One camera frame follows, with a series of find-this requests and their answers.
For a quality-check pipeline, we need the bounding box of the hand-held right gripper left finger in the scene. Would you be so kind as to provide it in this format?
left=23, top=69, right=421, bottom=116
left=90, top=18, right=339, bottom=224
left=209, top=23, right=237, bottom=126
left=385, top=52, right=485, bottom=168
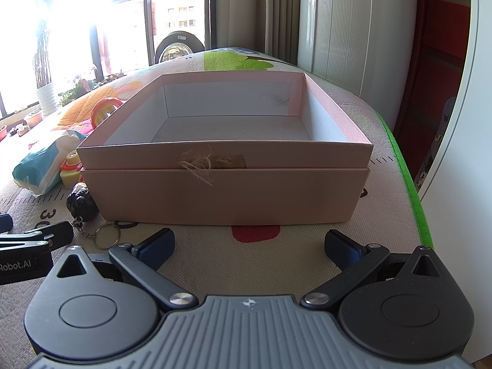
left=56, top=228, right=197, bottom=312

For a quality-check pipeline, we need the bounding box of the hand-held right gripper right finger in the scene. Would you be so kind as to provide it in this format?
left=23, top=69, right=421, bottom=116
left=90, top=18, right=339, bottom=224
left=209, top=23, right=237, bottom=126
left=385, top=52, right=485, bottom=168
left=300, top=229, right=441, bottom=311

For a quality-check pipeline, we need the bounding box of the black keychain toy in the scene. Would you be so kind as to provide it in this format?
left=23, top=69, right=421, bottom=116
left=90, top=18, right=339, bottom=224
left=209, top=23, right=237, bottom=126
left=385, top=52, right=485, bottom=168
left=66, top=184, right=122, bottom=250

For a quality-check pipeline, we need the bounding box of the yellow toy with red ring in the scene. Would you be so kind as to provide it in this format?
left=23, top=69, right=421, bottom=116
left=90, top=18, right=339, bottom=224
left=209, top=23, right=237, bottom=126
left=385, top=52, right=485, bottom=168
left=59, top=151, right=84, bottom=190

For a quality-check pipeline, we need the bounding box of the blue tissue pack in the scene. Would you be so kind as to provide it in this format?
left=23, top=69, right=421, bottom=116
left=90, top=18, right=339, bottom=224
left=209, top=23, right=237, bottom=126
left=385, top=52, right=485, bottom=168
left=12, top=129, right=87, bottom=195

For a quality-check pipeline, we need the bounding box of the pink cardboard box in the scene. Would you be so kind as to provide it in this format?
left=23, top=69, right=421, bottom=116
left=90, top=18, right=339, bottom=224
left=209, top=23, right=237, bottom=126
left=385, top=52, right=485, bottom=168
left=76, top=71, right=374, bottom=226

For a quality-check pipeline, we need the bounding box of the orange round toy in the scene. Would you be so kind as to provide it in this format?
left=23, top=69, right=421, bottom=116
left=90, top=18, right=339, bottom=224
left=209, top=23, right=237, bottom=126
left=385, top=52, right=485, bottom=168
left=90, top=97, right=124, bottom=128

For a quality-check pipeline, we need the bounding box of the small pink flower pot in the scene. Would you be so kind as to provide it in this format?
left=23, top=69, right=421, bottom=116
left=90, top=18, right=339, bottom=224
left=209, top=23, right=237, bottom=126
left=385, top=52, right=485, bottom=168
left=23, top=109, right=44, bottom=128

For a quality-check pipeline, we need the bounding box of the white plant pot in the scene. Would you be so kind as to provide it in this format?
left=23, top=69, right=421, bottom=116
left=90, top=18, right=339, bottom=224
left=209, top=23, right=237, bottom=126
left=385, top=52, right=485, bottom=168
left=36, top=82, right=59, bottom=117

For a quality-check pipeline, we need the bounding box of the tall potted plant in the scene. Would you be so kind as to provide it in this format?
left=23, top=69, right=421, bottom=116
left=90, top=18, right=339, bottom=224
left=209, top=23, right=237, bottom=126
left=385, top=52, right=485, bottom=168
left=30, top=0, right=59, bottom=89

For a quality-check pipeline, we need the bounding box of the black wheel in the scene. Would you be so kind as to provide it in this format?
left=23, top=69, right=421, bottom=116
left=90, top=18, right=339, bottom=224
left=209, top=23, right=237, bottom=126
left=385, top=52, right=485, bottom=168
left=155, top=30, right=205, bottom=64

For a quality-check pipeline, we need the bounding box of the white ribbed panel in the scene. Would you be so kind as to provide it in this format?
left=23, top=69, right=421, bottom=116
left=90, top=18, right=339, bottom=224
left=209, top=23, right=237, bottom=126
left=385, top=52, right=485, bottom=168
left=297, top=0, right=418, bottom=98

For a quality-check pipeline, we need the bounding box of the red door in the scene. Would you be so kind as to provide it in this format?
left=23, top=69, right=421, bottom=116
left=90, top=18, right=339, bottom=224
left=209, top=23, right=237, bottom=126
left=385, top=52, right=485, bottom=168
left=394, top=0, right=474, bottom=145

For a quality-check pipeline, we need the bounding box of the grey curtain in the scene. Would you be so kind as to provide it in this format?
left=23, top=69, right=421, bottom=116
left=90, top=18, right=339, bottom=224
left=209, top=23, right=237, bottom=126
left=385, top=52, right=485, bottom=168
left=211, top=0, right=322, bottom=67

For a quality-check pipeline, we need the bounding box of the black window frame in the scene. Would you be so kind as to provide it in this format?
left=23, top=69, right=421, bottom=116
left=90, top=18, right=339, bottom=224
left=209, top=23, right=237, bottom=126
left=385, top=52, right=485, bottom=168
left=0, top=0, right=216, bottom=121

